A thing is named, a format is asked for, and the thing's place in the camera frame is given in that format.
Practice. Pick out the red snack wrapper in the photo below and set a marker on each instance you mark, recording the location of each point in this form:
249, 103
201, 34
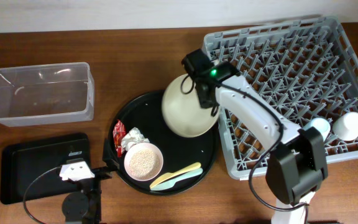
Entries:
119, 131

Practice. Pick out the crumpled white tissue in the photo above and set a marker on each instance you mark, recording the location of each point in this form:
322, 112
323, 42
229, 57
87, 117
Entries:
133, 137

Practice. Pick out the light blue cup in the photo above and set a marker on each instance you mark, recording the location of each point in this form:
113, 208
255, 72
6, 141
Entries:
322, 125

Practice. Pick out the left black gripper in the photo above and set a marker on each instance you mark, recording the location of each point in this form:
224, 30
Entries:
109, 160

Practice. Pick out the small pink bowl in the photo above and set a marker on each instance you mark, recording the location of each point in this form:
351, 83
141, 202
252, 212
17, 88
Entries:
143, 161

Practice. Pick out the large beige bowl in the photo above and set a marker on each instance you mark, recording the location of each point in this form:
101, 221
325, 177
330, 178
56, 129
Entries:
182, 112

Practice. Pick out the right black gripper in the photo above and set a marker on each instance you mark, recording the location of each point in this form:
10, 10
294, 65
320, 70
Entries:
206, 104

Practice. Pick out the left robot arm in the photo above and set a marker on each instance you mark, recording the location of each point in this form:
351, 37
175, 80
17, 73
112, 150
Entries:
84, 206

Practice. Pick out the white cup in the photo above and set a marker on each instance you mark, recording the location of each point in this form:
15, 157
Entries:
346, 127

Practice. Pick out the grey dishwasher rack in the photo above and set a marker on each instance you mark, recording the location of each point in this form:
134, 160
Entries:
304, 69

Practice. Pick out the yellow plastic knife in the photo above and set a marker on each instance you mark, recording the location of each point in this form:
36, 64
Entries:
169, 175

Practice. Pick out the round black serving tray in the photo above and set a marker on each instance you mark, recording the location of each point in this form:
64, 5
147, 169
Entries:
144, 113

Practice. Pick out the light blue plastic spoon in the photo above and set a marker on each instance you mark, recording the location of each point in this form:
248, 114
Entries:
170, 183

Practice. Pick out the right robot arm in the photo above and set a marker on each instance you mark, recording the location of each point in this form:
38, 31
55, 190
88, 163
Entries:
296, 157

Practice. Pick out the black rectangular tray bin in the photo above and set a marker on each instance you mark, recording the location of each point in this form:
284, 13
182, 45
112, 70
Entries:
23, 162

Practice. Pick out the clear plastic bin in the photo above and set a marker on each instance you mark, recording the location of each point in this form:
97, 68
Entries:
46, 94

